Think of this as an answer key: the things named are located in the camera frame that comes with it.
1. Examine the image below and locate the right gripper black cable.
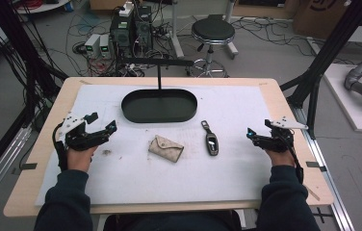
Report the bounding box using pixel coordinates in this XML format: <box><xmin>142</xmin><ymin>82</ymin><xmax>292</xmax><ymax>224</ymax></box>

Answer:
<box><xmin>285</xmin><ymin>137</ymin><xmax>305</xmax><ymax>186</ymax></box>

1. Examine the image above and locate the white metal table leg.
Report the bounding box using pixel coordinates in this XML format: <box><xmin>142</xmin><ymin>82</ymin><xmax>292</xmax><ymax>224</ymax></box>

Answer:
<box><xmin>168</xmin><ymin>0</ymin><xmax>186</xmax><ymax>60</ymax></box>
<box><xmin>222</xmin><ymin>0</ymin><xmax>240</xmax><ymax>61</ymax></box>

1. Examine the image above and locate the person's lap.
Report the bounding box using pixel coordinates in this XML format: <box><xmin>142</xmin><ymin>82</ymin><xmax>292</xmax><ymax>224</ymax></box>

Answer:
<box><xmin>103</xmin><ymin>209</ymin><xmax>244</xmax><ymax>231</ymax></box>

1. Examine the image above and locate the cardboard box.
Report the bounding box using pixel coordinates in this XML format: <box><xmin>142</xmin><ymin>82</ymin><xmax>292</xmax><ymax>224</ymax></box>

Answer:
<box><xmin>292</xmin><ymin>0</ymin><xmax>362</xmax><ymax>40</ymax></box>

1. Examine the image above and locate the person's left hand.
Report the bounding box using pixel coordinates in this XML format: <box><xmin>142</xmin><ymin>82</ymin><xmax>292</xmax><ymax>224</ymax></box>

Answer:
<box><xmin>65</xmin><ymin>144</ymin><xmax>99</xmax><ymax>173</ymax></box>

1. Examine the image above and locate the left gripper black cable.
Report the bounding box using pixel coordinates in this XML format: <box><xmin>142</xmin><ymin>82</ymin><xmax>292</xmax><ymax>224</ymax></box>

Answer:
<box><xmin>51</xmin><ymin>122</ymin><xmax>69</xmax><ymax>173</ymax></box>

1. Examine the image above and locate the white power strip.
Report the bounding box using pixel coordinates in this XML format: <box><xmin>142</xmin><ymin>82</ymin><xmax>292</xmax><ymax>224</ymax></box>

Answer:
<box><xmin>118</xmin><ymin>1</ymin><xmax>136</xmax><ymax>18</ymax></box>

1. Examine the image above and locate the black oval tray with stand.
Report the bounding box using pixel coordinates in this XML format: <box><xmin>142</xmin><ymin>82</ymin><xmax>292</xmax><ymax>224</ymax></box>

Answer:
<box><xmin>116</xmin><ymin>57</ymin><xmax>198</xmax><ymax>124</ymax></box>

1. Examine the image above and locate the white floor board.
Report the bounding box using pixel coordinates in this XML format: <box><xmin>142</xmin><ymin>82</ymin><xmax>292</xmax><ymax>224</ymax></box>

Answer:
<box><xmin>323</xmin><ymin>63</ymin><xmax>362</xmax><ymax>135</ymax></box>

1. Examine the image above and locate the black round stool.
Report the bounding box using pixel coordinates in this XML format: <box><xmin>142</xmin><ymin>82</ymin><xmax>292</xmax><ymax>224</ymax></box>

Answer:
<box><xmin>188</xmin><ymin>16</ymin><xmax>237</xmax><ymax>79</ymax></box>

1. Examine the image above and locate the black metal frame stand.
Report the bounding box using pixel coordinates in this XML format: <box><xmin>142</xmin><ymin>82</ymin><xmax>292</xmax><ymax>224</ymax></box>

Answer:
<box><xmin>279</xmin><ymin>0</ymin><xmax>362</xmax><ymax>140</ymax></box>

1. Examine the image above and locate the tangle of floor cables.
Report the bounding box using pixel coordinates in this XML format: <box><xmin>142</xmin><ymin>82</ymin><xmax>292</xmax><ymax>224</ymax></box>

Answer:
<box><xmin>233</xmin><ymin>15</ymin><xmax>315</xmax><ymax>58</ymax></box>

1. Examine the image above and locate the black computer tower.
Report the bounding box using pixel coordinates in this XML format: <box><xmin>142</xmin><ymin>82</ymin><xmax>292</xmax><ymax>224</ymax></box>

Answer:
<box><xmin>109</xmin><ymin>4</ymin><xmax>154</xmax><ymax>60</ymax></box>

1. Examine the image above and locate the grey power supply unit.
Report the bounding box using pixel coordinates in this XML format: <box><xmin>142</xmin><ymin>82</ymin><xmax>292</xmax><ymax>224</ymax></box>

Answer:
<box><xmin>98</xmin><ymin>34</ymin><xmax>112</xmax><ymax>59</ymax></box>
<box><xmin>84</xmin><ymin>33</ymin><xmax>102</xmax><ymax>60</ymax></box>

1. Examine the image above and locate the white table mat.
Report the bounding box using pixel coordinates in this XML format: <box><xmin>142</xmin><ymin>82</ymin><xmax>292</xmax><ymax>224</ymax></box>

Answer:
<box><xmin>35</xmin><ymin>84</ymin><xmax>273</xmax><ymax>207</ymax></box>

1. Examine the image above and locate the person's right hand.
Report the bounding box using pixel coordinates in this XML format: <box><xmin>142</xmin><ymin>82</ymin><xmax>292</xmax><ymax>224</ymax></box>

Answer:
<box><xmin>265</xmin><ymin>148</ymin><xmax>297</xmax><ymax>168</ymax></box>

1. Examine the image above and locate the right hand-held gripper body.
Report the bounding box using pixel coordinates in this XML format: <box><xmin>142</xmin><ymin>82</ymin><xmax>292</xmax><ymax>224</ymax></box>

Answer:
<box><xmin>255</xmin><ymin>116</ymin><xmax>309</xmax><ymax>154</ymax></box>

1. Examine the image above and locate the black frame with cables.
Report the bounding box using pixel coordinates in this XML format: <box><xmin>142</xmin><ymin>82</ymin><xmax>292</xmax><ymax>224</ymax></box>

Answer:
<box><xmin>0</xmin><ymin>0</ymin><xmax>69</xmax><ymax>133</ymax></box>

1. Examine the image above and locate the black tape piece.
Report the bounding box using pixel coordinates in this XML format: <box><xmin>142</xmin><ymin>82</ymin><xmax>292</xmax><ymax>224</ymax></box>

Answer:
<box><xmin>11</xmin><ymin>162</ymin><xmax>39</xmax><ymax>176</ymax></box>
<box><xmin>305</xmin><ymin>161</ymin><xmax>328</xmax><ymax>173</ymax></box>

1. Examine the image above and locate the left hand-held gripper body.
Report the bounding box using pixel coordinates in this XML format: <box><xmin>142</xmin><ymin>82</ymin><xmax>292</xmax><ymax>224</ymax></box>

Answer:
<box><xmin>55</xmin><ymin>112</ymin><xmax>111</xmax><ymax>152</ymax></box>

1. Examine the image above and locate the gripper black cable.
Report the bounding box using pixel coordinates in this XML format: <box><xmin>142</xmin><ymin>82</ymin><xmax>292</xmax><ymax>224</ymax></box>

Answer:
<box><xmin>285</xmin><ymin>137</ymin><xmax>305</xmax><ymax>186</ymax></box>
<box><xmin>51</xmin><ymin>122</ymin><xmax>69</xmax><ymax>173</ymax></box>

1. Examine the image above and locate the black car key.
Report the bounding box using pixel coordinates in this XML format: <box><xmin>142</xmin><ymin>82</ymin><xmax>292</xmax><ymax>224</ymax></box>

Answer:
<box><xmin>200</xmin><ymin>119</ymin><xmax>220</xmax><ymax>157</ymax></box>

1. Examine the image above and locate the beige key case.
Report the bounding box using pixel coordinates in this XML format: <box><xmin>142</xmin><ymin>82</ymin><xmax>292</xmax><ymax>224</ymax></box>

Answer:
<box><xmin>147</xmin><ymin>134</ymin><xmax>185</xmax><ymax>164</ymax></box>

